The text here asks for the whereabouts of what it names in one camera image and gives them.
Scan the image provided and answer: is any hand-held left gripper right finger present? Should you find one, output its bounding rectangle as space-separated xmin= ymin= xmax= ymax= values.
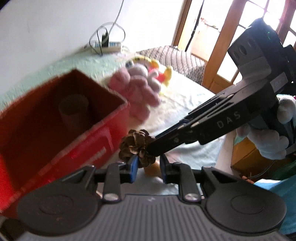
xmin=159 ymin=154 xmax=234 ymax=202

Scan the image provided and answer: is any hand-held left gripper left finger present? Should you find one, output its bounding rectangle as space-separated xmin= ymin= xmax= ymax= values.
xmin=60 ymin=156 xmax=140 ymax=202

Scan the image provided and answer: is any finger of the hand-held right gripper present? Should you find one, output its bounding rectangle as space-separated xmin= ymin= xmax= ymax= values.
xmin=179 ymin=89 xmax=238 ymax=127
xmin=147 ymin=122 xmax=204 ymax=160

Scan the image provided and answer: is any orange ball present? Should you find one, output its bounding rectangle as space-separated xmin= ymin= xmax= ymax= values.
xmin=144 ymin=160 xmax=162 ymax=178

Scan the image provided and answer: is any brown pine cone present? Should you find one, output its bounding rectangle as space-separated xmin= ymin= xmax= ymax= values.
xmin=118 ymin=129 xmax=156 ymax=168

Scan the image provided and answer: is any red cardboard box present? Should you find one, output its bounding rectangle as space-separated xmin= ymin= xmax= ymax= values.
xmin=0 ymin=69 xmax=130 ymax=217

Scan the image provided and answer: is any person's right hand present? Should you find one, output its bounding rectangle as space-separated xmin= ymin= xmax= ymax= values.
xmin=236 ymin=96 xmax=295 ymax=160

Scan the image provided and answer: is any brown cardboard box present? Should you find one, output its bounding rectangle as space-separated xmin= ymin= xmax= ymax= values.
xmin=231 ymin=137 xmax=278 ymax=176

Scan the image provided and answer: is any yellow white plush toy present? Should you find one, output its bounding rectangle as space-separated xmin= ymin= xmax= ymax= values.
xmin=126 ymin=56 xmax=173 ymax=88

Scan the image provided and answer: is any pink plush toy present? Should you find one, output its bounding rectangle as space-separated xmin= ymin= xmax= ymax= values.
xmin=109 ymin=64 xmax=162 ymax=121

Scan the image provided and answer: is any brown cardboard tape roll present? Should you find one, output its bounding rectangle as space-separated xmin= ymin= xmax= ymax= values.
xmin=58 ymin=95 xmax=90 ymax=130

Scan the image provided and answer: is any teal cloth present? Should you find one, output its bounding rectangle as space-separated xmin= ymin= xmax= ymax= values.
xmin=253 ymin=178 xmax=296 ymax=235

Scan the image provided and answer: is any pale green bedspread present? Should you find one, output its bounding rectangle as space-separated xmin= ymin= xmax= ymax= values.
xmin=0 ymin=50 xmax=226 ymax=173

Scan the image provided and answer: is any wooden door frame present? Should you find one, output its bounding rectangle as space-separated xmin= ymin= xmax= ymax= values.
xmin=172 ymin=0 xmax=296 ymax=90

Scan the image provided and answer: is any black hanging strap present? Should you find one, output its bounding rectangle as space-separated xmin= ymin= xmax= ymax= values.
xmin=185 ymin=0 xmax=202 ymax=52

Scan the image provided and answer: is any black cable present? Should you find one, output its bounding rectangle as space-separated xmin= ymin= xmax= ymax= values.
xmin=96 ymin=25 xmax=109 ymax=56

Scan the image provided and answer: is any white power strip with cables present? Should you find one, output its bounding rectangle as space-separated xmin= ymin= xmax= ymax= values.
xmin=89 ymin=0 xmax=126 ymax=55

